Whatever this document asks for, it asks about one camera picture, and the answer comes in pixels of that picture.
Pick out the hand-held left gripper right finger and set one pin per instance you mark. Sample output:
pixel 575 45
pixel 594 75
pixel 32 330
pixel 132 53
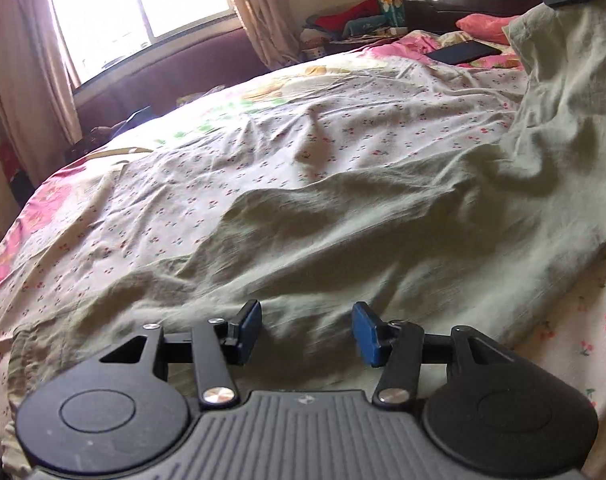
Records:
pixel 365 335

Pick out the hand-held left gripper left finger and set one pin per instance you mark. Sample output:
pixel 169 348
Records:
pixel 248 332

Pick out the green cloth sheet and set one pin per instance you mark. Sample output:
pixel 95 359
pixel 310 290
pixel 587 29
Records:
pixel 383 235

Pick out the pink pillow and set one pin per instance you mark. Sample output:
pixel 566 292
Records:
pixel 483 22

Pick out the black tablet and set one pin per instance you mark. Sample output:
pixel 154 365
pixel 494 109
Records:
pixel 463 52

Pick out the cherry print bed sheet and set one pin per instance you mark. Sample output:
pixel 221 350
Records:
pixel 183 185

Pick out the teal cloth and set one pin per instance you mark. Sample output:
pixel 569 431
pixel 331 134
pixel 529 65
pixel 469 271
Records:
pixel 365 25

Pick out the red cloth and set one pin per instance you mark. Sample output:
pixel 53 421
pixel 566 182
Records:
pixel 345 15

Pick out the pink floral bed cover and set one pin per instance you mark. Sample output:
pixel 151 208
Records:
pixel 53 195

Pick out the blue bag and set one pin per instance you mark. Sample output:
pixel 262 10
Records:
pixel 139 117

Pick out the white basket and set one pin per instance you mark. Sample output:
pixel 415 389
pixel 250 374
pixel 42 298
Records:
pixel 314 51

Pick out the maroon window bench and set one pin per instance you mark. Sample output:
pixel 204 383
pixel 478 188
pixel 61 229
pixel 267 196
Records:
pixel 183 70

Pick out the red bag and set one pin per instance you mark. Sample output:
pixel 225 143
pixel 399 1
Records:
pixel 13 165

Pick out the beige curtain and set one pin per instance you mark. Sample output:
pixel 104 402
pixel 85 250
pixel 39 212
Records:
pixel 23 60
pixel 263 10

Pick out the window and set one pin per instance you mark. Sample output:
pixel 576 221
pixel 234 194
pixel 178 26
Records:
pixel 133 0

